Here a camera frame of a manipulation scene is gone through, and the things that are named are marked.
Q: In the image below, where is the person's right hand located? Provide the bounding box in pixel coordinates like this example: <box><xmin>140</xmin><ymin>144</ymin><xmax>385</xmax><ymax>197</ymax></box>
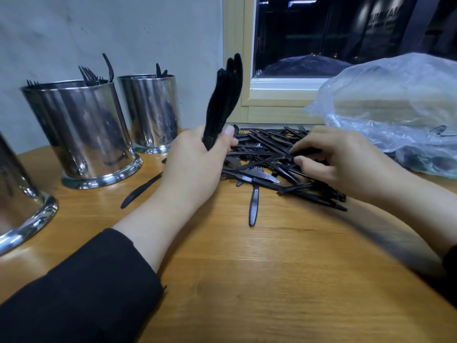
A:
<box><xmin>290</xmin><ymin>125</ymin><xmax>401</xmax><ymax>208</ymax></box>

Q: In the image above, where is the person's left hand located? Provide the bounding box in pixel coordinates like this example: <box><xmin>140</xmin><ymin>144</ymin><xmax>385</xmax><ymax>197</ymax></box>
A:
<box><xmin>159</xmin><ymin>125</ymin><xmax>240</xmax><ymax>215</ymax></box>

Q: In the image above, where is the lone black plastic knife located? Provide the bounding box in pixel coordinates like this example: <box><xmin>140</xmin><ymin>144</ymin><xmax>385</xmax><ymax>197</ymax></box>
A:
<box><xmin>120</xmin><ymin>172</ymin><xmax>165</xmax><ymax>210</ymax></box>

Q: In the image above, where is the bundle of black cutlery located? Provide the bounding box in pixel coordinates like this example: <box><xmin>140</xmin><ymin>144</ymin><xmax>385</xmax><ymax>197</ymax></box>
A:
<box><xmin>202</xmin><ymin>68</ymin><xmax>226</xmax><ymax>151</ymax></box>
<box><xmin>221</xmin><ymin>53</ymin><xmax>244</xmax><ymax>133</ymax></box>
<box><xmin>84</xmin><ymin>66</ymin><xmax>108</xmax><ymax>85</ymax></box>

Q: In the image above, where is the pile of black plastic cutlery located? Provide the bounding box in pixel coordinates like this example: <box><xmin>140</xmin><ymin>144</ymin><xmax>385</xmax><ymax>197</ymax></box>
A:
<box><xmin>163</xmin><ymin>125</ymin><xmax>348</xmax><ymax>228</ymax></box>

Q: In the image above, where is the person's left forearm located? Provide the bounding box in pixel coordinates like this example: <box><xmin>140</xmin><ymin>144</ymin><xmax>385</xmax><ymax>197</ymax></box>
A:
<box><xmin>0</xmin><ymin>192</ymin><xmax>190</xmax><ymax>343</ymax></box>

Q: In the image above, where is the person's right forearm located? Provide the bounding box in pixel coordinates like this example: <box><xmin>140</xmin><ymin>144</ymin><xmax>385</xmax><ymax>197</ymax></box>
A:
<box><xmin>382</xmin><ymin>171</ymin><xmax>457</xmax><ymax>304</ymax></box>

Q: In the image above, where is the clear plastic bag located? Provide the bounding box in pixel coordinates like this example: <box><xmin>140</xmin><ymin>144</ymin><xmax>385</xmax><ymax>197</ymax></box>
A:
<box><xmin>307</xmin><ymin>53</ymin><xmax>457</xmax><ymax>179</ymax></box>

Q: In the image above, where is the dark parked car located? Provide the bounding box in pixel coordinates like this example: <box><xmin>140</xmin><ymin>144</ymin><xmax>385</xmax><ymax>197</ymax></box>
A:
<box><xmin>258</xmin><ymin>55</ymin><xmax>352</xmax><ymax>77</ymax></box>

